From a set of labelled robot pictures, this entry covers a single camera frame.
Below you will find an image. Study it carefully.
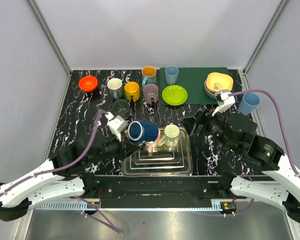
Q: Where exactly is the lime green plate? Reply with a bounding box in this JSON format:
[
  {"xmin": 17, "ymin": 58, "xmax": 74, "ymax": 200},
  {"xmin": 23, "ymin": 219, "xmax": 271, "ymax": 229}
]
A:
[{"xmin": 161, "ymin": 85, "xmax": 188, "ymax": 106}]

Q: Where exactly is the yellow square bowl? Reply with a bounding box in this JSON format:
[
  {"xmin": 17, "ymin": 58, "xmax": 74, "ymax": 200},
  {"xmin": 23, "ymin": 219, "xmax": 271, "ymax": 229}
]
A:
[{"xmin": 205, "ymin": 72, "xmax": 234, "ymax": 93}]

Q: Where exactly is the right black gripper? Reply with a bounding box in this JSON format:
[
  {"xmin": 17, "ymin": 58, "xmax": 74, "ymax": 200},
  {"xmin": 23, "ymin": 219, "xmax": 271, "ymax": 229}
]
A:
[{"xmin": 177, "ymin": 103, "xmax": 239, "ymax": 153}]

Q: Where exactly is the mauve pink mug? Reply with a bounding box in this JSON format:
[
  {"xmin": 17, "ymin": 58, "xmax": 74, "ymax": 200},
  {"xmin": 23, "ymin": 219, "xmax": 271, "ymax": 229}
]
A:
[{"xmin": 143, "ymin": 83, "xmax": 159, "ymax": 104}]

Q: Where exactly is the orange red bowl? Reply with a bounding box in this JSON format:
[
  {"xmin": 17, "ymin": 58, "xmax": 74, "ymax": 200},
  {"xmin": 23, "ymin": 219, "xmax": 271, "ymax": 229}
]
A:
[{"xmin": 78, "ymin": 76, "xmax": 98, "ymax": 93}]

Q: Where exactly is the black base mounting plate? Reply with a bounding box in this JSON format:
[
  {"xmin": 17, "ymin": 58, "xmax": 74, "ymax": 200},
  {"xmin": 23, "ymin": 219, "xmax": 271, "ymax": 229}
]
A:
[{"xmin": 80, "ymin": 175, "xmax": 234, "ymax": 200}]

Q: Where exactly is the front aluminium rail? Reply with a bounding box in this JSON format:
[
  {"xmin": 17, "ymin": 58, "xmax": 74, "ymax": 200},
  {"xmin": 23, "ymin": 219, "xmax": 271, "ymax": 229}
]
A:
[{"xmin": 23, "ymin": 192, "xmax": 296, "ymax": 212}]

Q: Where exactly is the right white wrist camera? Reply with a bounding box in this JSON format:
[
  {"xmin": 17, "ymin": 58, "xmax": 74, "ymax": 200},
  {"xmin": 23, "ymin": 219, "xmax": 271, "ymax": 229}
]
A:
[{"xmin": 212, "ymin": 89, "xmax": 236, "ymax": 117}]

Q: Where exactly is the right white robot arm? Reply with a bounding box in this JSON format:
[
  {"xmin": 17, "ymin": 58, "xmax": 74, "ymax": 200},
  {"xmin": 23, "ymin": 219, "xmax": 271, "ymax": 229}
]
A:
[{"xmin": 181, "ymin": 109, "xmax": 300, "ymax": 223}]

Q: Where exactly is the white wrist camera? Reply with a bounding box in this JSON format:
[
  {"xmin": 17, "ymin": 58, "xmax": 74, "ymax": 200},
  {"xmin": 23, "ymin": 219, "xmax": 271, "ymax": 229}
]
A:
[
  {"xmin": 212, "ymin": 89, "xmax": 236, "ymax": 117},
  {"xmin": 105, "ymin": 111, "xmax": 128, "ymax": 142}
]

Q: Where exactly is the yellow ribbed mug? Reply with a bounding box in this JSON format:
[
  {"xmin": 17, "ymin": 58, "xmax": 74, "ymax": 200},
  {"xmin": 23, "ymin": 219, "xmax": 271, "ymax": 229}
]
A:
[{"xmin": 124, "ymin": 81, "xmax": 140, "ymax": 102}]

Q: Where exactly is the dark green mat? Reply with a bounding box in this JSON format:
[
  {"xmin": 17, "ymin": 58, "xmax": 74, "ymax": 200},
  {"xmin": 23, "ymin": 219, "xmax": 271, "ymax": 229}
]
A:
[{"xmin": 159, "ymin": 66, "xmax": 238, "ymax": 106}]

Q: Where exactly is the light blue cup on mat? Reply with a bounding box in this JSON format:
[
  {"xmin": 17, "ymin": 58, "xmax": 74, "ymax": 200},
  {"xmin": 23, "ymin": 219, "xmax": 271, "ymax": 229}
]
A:
[{"xmin": 165, "ymin": 66, "xmax": 179, "ymax": 85}]

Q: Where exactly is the light blue cup right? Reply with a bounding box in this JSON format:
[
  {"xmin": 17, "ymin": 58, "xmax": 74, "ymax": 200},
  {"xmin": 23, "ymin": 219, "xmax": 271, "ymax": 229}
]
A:
[{"xmin": 237, "ymin": 92, "xmax": 261, "ymax": 116}]

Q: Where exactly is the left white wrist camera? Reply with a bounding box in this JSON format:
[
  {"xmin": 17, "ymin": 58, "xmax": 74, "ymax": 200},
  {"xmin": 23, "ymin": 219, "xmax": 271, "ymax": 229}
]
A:
[{"xmin": 105, "ymin": 111, "xmax": 128, "ymax": 142}]

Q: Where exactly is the right aluminium frame post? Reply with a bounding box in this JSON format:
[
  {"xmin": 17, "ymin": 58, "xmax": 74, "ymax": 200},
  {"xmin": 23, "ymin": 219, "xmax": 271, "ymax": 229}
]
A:
[{"xmin": 242, "ymin": 0, "xmax": 291, "ymax": 75}]

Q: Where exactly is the pink orange mug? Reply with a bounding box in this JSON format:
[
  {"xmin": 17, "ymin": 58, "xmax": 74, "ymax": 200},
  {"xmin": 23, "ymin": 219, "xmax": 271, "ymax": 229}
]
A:
[{"xmin": 146, "ymin": 129, "xmax": 161, "ymax": 155}]

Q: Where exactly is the light green mug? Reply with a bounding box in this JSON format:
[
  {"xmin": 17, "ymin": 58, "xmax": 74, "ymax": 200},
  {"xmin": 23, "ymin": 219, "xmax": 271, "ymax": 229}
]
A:
[{"xmin": 157, "ymin": 124, "xmax": 180, "ymax": 147}]

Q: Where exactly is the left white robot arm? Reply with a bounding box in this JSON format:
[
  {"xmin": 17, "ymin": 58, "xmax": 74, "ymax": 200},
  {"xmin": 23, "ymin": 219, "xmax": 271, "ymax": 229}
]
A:
[{"xmin": 0, "ymin": 135, "xmax": 145, "ymax": 222}]

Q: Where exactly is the silver metal tray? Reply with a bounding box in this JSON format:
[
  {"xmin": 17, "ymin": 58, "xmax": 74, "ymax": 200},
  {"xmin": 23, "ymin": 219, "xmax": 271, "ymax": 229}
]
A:
[{"xmin": 121, "ymin": 127, "xmax": 193, "ymax": 177}]

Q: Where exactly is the light blue patterned mug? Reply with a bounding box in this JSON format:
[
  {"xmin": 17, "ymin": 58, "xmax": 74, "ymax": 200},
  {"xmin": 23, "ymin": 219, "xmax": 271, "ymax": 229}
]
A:
[{"xmin": 141, "ymin": 66, "xmax": 157, "ymax": 88}]

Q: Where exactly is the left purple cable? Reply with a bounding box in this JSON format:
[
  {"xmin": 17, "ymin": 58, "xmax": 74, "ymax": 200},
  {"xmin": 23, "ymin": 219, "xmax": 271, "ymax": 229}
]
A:
[{"xmin": 0, "ymin": 109, "xmax": 122, "ymax": 233}]

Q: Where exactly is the blue grey mug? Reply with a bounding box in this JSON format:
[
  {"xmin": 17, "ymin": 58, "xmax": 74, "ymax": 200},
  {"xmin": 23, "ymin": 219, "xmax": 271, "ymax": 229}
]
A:
[{"xmin": 107, "ymin": 78, "xmax": 123, "ymax": 100}]

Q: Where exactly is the aluminium frame post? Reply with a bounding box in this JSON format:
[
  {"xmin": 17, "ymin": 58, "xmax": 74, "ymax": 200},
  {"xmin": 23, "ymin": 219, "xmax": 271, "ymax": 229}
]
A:
[
  {"xmin": 26, "ymin": 0, "xmax": 72, "ymax": 75},
  {"xmin": 242, "ymin": 0, "xmax": 291, "ymax": 75}
]

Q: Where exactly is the left aluminium frame post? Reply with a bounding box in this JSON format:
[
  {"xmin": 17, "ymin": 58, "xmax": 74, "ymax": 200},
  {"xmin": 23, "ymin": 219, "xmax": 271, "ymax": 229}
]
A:
[{"xmin": 26, "ymin": 0, "xmax": 72, "ymax": 75}]

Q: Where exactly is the dark grey mug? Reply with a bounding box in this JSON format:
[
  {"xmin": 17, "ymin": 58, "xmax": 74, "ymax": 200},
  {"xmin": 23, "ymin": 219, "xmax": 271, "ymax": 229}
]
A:
[{"xmin": 112, "ymin": 99, "xmax": 131, "ymax": 120}]

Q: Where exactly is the grey bowl under yellow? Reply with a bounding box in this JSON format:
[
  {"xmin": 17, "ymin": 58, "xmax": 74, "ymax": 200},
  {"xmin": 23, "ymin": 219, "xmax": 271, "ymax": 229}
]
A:
[{"xmin": 203, "ymin": 79, "xmax": 233, "ymax": 100}]

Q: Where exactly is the purple cable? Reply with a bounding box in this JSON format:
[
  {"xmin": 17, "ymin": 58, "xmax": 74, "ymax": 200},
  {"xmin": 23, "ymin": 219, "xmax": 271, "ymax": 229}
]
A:
[
  {"xmin": 0, "ymin": 109, "xmax": 122, "ymax": 233},
  {"xmin": 197, "ymin": 89, "xmax": 300, "ymax": 217}
]

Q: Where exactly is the navy blue mug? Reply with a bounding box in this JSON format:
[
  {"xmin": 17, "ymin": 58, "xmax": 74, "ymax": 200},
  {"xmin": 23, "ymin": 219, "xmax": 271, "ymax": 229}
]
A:
[{"xmin": 127, "ymin": 120, "xmax": 160, "ymax": 143}]

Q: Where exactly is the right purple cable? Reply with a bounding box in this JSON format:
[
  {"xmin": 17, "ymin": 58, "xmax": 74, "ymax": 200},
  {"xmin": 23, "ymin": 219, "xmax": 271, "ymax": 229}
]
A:
[{"xmin": 197, "ymin": 89, "xmax": 300, "ymax": 217}]

